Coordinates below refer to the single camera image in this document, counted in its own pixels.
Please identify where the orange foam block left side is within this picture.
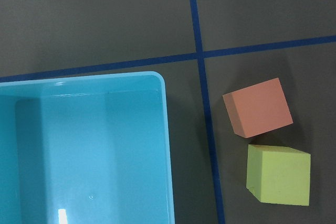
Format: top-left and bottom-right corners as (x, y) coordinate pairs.
(223, 78), (293, 138)

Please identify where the blue plastic bin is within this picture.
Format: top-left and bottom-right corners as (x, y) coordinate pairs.
(1, 71), (175, 223)

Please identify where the yellow foam block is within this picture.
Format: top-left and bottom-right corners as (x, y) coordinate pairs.
(246, 144), (311, 206)

